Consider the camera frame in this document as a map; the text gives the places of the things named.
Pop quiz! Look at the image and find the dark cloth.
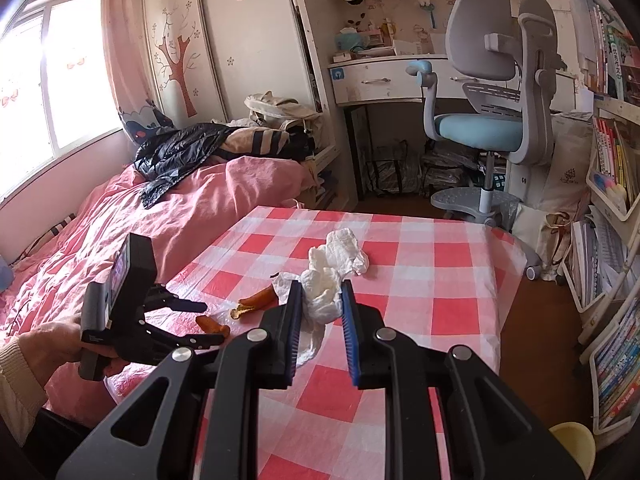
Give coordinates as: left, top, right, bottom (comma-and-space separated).
0, 407, 93, 480

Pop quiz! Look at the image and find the row of tall books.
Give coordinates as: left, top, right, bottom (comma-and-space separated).
570, 0, 640, 102

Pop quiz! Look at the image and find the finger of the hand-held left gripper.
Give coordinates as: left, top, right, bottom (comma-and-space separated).
131, 321, 227, 366
149, 284, 208, 314

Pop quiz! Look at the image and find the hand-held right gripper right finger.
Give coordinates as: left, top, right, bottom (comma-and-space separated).
341, 280, 586, 480

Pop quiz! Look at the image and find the light blue round toy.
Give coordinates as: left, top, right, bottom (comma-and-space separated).
336, 30, 364, 52

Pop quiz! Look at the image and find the row of thin colourful books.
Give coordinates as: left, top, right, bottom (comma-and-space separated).
592, 117, 632, 197

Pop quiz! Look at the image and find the grey blue desk chair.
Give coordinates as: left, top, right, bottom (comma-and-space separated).
405, 0, 568, 226

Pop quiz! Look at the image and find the window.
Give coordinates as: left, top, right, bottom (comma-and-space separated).
0, 0, 123, 201

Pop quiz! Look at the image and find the person's left hand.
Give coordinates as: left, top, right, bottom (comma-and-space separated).
24, 312, 130, 397

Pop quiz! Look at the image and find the person's left forearm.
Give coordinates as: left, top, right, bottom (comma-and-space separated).
0, 335, 49, 443

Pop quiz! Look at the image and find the red white checked tablecloth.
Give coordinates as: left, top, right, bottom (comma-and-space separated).
105, 205, 528, 480

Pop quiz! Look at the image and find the yellow bin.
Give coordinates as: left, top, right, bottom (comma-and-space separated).
549, 422, 597, 479

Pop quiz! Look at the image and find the beige striped cloth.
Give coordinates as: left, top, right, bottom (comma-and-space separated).
220, 127, 291, 159

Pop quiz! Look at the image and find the pink bed duvet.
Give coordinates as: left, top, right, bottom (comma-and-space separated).
0, 156, 321, 428

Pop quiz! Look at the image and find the stack of newspapers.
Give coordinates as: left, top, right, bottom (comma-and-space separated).
422, 142, 488, 191

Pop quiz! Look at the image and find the white desk with hutch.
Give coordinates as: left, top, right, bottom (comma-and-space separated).
287, 0, 591, 211

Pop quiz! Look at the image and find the stack of white papers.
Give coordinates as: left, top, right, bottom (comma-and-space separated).
570, 220, 627, 307

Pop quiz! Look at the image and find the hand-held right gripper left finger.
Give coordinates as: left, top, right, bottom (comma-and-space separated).
56, 280, 306, 480

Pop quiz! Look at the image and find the row of small books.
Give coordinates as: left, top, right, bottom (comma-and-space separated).
592, 305, 640, 429

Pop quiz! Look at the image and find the white desk drawer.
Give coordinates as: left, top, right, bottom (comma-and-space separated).
330, 63, 430, 106

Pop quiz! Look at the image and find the clear plastic bag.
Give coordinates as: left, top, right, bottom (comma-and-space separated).
365, 142, 426, 196

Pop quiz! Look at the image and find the white tote bag tree print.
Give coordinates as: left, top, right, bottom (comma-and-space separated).
512, 112, 596, 271

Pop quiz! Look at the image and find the pink printed curtain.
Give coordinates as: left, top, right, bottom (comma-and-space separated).
100, 0, 173, 146

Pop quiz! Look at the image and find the beige canvas bag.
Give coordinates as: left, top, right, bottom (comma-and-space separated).
244, 92, 323, 133

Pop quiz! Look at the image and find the white bookshelf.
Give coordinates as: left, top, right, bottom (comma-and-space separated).
562, 95, 640, 436

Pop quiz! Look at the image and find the black puffer jacket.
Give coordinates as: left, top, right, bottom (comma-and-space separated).
132, 122, 236, 209

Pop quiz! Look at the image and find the white wardrobe with tree decal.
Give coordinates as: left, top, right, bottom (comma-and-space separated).
140, 0, 321, 131

